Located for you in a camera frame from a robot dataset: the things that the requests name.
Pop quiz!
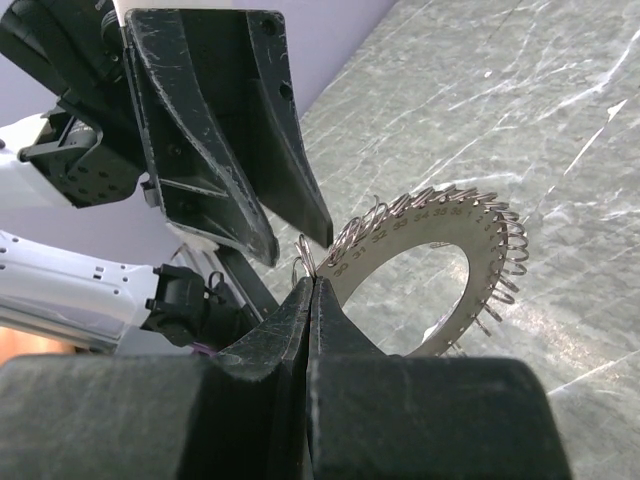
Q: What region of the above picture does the round metal key organizer disc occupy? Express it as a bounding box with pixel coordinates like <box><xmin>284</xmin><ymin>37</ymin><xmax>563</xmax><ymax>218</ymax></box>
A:
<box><xmin>293</xmin><ymin>185</ymin><xmax>529</xmax><ymax>356</ymax></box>

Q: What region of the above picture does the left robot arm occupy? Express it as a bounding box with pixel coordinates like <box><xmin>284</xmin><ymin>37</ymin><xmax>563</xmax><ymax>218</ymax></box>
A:
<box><xmin>1</xmin><ymin>1</ymin><xmax>333</xmax><ymax>351</ymax></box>

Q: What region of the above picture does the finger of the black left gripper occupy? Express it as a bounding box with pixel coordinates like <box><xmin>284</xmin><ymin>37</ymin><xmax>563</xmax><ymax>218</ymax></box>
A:
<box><xmin>184</xmin><ymin>9</ymin><xmax>334</xmax><ymax>247</ymax></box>

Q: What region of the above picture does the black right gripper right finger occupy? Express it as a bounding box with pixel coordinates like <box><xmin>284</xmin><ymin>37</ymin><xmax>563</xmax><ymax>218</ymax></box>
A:
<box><xmin>307</xmin><ymin>279</ymin><xmax>571</xmax><ymax>479</ymax></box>

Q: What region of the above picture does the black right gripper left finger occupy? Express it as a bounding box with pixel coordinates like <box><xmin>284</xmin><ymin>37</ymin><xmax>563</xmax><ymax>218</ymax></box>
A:
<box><xmin>1</xmin><ymin>278</ymin><xmax>313</xmax><ymax>479</ymax></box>

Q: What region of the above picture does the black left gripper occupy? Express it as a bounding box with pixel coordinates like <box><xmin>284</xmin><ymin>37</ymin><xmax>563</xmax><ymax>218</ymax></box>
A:
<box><xmin>1</xmin><ymin>1</ymin><xmax>279</xmax><ymax>266</ymax></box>

